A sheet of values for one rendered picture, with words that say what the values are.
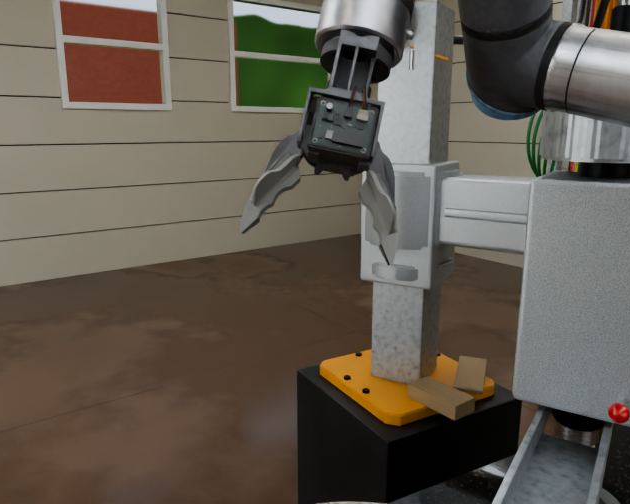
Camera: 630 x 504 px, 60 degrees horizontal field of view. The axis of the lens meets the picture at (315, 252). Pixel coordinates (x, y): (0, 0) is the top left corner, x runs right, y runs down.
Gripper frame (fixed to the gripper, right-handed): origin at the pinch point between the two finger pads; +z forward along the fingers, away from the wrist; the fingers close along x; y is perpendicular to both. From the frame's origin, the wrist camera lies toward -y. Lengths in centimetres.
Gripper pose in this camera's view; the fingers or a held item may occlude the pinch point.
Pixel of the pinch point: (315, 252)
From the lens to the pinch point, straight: 55.0
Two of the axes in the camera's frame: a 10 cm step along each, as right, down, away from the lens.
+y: 0.0, -1.1, -9.9
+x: 9.8, 2.1, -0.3
